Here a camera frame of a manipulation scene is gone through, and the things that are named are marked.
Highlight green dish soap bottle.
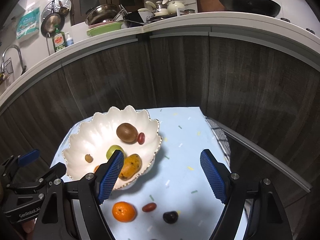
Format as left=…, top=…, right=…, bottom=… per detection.
left=53, top=25, right=67, bottom=52

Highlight teal tissue pack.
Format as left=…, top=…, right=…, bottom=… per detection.
left=16, top=7, right=40, bottom=43

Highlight small blue pump bottle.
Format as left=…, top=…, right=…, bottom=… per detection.
left=66, top=32, right=74, bottom=46

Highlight small tan longan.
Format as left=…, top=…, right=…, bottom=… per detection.
left=85, top=154, right=93, bottom=163

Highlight light blue patterned tablecloth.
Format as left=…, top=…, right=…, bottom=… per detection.
left=53, top=107, right=226, bottom=239

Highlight red grape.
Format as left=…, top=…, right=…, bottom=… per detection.
left=137, top=132, right=145, bottom=145
left=142, top=202, right=157, bottom=212

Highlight dark purple cherry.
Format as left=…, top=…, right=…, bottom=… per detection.
left=163, top=211, right=178, bottom=224

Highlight black wok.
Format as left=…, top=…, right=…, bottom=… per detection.
left=219, top=0, right=281, bottom=17

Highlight dark wood cabinet fronts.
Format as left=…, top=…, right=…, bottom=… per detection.
left=1, top=36, right=319, bottom=238

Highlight grey chair frame bar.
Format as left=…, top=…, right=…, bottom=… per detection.
left=209, top=118, right=312, bottom=193

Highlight large orange mandarin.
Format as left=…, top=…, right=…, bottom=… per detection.
left=112, top=202, right=137, bottom=223

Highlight white scalloped ceramic bowl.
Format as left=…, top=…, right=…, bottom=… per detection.
left=62, top=105, right=162, bottom=190

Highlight cream teapot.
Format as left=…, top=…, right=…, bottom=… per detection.
left=167, top=0, right=185, bottom=14

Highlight checkered cloth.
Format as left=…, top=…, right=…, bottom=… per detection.
left=206, top=117, right=231, bottom=166

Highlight green round plum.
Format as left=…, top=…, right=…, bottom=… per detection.
left=106, top=145, right=125, bottom=160

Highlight brown kiwi fruit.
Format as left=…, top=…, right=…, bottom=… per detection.
left=116, top=123, right=138, bottom=144

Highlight steel pot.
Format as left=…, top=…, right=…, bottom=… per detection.
left=85, top=4, right=118, bottom=26

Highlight green dish basin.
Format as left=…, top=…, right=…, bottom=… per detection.
left=86, top=21, right=123, bottom=37

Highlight hanging frying pan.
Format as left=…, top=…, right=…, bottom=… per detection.
left=41, top=0, right=71, bottom=37

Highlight yellow mango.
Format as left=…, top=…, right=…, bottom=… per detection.
left=118, top=154, right=142, bottom=181

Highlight chrome sink faucet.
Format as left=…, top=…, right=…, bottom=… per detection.
left=1, top=44, right=27, bottom=75

